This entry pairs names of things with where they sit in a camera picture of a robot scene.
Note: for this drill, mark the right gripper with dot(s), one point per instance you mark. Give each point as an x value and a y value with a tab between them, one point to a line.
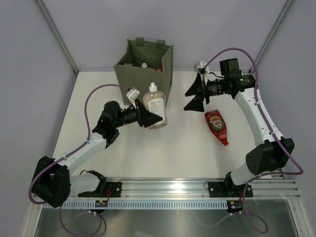
196	88

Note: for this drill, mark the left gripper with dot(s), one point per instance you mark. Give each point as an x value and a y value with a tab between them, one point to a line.
148	118

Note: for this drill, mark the beige soap bottle white cap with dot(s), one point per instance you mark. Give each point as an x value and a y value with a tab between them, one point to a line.
155	102

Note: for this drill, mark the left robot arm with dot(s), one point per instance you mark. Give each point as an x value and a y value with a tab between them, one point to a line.
53	181

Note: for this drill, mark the green canvas bag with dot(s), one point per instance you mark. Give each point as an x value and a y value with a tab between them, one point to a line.
130	74

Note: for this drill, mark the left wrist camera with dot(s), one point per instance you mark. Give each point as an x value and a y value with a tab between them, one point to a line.
132	95

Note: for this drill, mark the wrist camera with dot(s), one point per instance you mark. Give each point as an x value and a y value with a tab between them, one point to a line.
203	70
132	95

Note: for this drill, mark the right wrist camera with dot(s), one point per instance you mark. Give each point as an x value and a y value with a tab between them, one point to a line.
203	70

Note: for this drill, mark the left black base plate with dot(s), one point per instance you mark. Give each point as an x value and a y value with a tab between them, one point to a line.
104	190

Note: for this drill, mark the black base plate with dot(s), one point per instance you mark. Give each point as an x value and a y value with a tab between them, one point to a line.
219	190
104	190

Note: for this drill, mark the right frame post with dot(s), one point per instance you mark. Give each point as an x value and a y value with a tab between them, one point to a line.
274	30

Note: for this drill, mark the frame post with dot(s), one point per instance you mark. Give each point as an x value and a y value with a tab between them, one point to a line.
58	37
274	30

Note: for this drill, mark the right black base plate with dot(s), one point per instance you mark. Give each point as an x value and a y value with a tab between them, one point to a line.
219	190

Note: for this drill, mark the white slotted cable duct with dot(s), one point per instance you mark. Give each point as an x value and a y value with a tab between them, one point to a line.
119	204

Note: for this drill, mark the aluminium mounting rail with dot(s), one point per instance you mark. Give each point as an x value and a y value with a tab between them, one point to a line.
177	188

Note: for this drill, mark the left frame post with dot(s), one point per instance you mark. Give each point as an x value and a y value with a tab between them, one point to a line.
58	37

